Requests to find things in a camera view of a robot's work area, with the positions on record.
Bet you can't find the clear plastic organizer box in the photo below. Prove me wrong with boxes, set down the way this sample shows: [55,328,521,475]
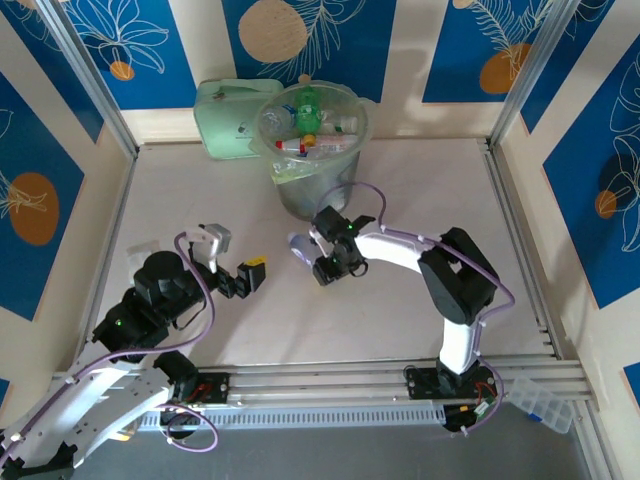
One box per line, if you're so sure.
[509,377,575,435]

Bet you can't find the aluminium table side rail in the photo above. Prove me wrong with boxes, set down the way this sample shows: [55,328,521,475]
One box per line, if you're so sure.
[52,154,140,374]
[482,139,599,401]

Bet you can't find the yellow-green plastic bin liner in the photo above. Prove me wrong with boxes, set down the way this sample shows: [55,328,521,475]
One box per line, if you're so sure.
[253,79,376,184]

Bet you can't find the grey slotted cable duct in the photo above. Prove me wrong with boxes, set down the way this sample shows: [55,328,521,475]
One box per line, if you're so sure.
[137,403,447,430]

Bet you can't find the aluminium frame post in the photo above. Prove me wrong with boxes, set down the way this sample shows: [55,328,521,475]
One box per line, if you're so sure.
[488,0,586,149]
[37,0,141,160]

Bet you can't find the clear plastic packet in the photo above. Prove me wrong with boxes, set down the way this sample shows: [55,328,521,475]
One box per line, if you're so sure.
[124,239,162,266]

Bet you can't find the green bottle with yellow cap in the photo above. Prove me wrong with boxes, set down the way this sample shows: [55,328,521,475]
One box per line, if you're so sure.
[293,85,324,149]

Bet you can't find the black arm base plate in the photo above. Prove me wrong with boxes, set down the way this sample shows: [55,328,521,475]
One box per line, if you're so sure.
[182,372,232,404]
[403,367,454,401]

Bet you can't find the clear bottle with green cap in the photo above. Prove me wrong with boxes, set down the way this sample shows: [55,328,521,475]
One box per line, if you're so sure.
[322,113,360,132]

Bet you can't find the clear bottle with purple label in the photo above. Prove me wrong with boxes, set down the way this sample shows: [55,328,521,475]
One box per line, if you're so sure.
[286,230,321,274]

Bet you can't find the mint green zip bag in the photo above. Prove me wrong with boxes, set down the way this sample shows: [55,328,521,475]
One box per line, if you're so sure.
[193,77,284,162]

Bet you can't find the grey mesh waste bin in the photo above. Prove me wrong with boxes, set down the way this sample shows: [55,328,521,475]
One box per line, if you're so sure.
[255,83,374,221]

